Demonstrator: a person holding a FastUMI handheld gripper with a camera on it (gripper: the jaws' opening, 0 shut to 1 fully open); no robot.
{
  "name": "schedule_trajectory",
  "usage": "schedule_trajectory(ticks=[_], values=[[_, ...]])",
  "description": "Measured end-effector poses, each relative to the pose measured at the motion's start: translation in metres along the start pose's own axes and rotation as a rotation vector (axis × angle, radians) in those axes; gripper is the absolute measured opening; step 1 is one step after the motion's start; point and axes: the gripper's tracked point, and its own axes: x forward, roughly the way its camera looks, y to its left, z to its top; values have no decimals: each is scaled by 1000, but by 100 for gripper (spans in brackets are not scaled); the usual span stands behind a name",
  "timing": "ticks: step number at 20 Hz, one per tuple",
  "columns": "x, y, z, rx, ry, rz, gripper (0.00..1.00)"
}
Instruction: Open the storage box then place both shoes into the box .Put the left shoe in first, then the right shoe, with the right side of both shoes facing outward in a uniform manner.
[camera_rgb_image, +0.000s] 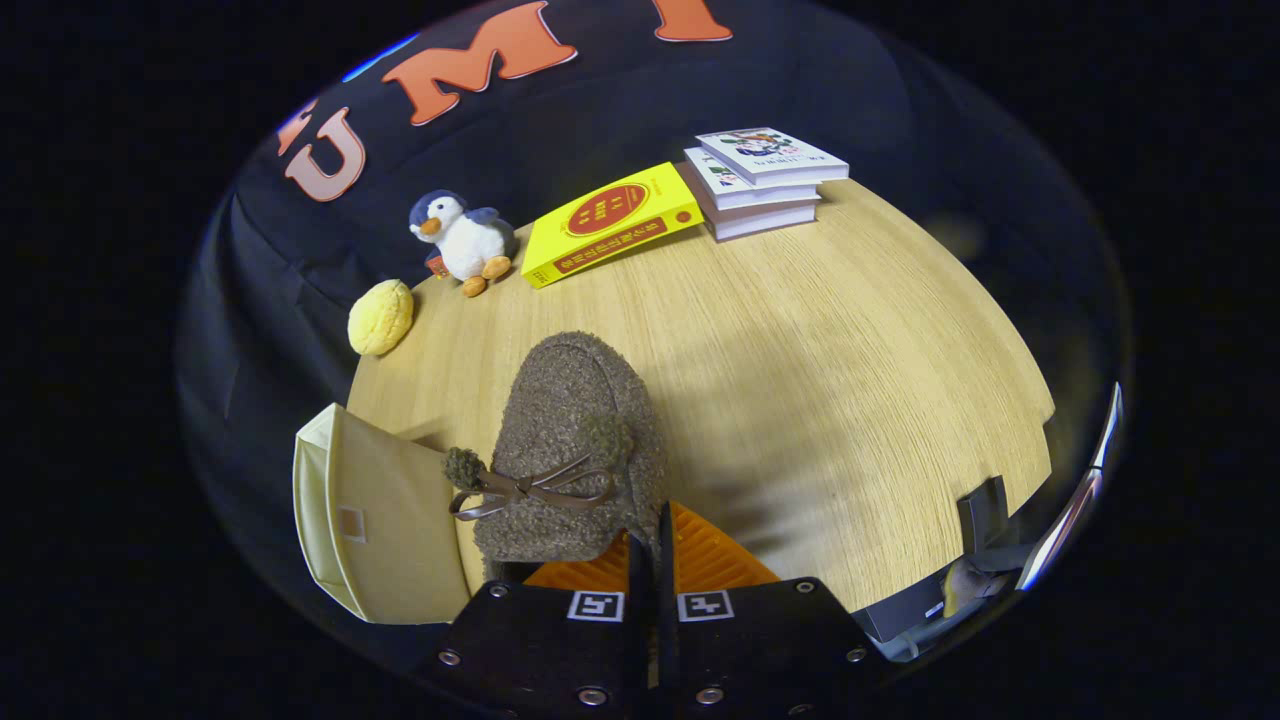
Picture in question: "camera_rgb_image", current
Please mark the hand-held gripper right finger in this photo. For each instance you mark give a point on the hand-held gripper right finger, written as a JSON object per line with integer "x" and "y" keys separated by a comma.
{"x": 667, "y": 650}

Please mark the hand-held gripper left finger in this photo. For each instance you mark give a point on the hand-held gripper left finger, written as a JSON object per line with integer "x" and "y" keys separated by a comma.
{"x": 640, "y": 650}

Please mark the brown fuzzy shoe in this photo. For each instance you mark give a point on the brown fuzzy shoe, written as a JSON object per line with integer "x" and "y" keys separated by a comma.
{"x": 570, "y": 400}

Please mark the cream fabric storage box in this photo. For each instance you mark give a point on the cream fabric storage box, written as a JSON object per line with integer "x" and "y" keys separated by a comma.
{"x": 400, "y": 540}

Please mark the yellow bun plush toy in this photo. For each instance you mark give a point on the yellow bun plush toy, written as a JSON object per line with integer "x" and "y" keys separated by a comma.
{"x": 380, "y": 318}

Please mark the yellow book with red circle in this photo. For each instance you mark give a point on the yellow book with red circle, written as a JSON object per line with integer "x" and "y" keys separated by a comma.
{"x": 600, "y": 215}

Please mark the penguin plush toy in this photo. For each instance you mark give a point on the penguin plush toy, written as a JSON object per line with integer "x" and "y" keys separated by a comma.
{"x": 465, "y": 245}

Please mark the white book with green print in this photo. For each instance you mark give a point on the white book with green print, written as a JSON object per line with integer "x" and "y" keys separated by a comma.
{"x": 715, "y": 175}

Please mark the white book with colourful cover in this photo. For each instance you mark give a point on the white book with colourful cover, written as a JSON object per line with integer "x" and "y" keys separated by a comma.
{"x": 770, "y": 150}

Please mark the black backdrop cloth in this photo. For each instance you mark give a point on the black backdrop cloth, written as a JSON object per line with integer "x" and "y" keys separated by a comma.
{"x": 850, "y": 90}

